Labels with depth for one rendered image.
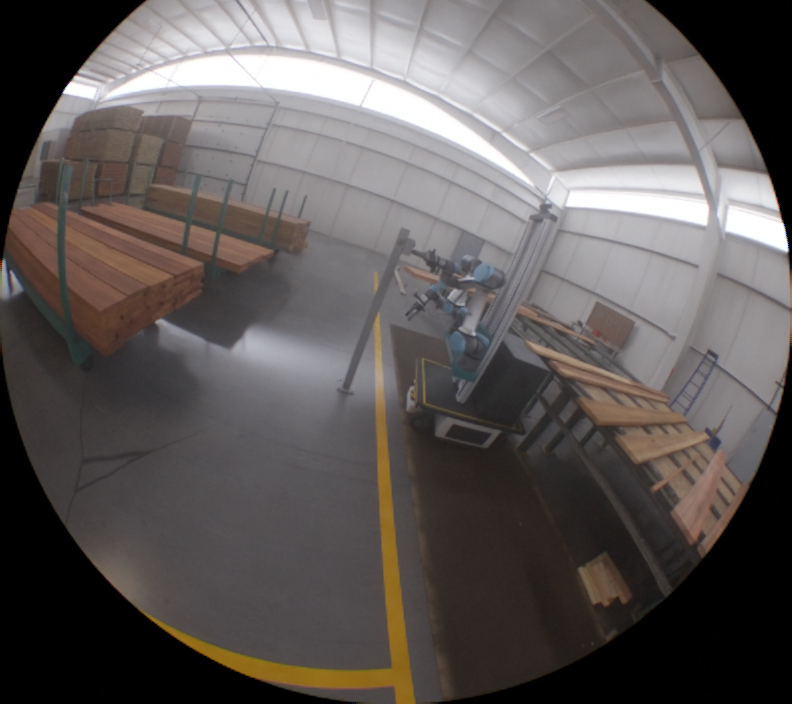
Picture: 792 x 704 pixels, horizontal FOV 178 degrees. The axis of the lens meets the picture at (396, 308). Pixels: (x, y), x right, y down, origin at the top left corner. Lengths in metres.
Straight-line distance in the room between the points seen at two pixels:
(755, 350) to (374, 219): 12.59
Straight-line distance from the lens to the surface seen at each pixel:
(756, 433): 7.23
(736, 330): 8.07
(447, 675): 1.53
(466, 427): 1.90
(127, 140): 10.37
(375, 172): 10.11
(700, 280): 7.40
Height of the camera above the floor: 1.32
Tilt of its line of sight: 18 degrees down
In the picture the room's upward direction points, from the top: 22 degrees clockwise
